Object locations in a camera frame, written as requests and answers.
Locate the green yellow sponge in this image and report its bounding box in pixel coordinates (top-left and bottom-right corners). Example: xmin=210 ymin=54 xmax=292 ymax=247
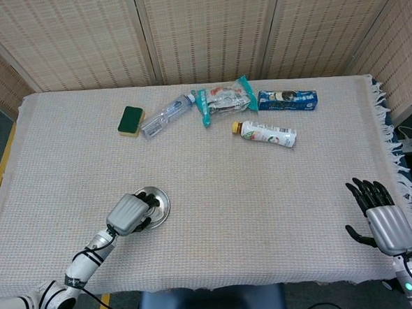
xmin=115 ymin=104 xmax=146 ymax=139

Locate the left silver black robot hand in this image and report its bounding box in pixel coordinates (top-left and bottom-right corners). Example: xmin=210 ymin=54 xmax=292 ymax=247
xmin=103 ymin=189 xmax=161 ymax=238

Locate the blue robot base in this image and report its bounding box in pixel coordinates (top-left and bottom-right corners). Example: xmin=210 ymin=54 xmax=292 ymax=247
xmin=135 ymin=281 xmax=288 ymax=309

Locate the white drink bottle yellow cap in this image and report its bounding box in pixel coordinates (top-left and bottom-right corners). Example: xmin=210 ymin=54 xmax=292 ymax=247
xmin=230 ymin=117 xmax=299 ymax=153

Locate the clear plastic water bottle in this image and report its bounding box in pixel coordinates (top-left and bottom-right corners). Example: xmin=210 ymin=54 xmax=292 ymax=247
xmin=138 ymin=93 xmax=198 ymax=141

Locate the round steel plate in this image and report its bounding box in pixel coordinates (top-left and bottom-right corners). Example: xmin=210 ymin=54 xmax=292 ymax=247
xmin=133 ymin=185 xmax=172 ymax=231

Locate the teal clear snack packet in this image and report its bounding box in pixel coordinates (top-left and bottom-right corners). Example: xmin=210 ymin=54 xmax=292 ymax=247
xmin=189 ymin=73 xmax=260 ymax=129

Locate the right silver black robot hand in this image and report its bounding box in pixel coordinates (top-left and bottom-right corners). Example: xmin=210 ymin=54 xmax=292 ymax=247
xmin=342 ymin=173 xmax=412 ymax=259

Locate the bamboo folding screen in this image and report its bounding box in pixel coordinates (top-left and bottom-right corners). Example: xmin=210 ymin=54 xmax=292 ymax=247
xmin=0 ymin=0 xmax=412 ymax=147

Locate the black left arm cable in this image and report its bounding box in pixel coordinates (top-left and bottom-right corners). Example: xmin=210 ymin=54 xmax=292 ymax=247
xmin=70 ymin=226 xmax=136 ymax=309

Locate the white plug with cable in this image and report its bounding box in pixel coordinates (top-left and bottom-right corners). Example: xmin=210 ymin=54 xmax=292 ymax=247
xmin=398 ymin=126 xmax=412 ymax=155

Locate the black floor cable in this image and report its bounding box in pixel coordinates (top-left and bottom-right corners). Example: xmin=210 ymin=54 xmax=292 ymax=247
xmin=298 ymin=300 xmax=346 ymax=309

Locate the blue cookie box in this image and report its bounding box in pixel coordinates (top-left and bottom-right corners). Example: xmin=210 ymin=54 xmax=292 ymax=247
xmin=256 ymin=87 xmax=319 ymax=115

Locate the beige woven tablecloth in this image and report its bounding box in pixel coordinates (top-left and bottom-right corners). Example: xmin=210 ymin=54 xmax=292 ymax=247
xmin=0 ymin=70 xmax=412 ymax=307

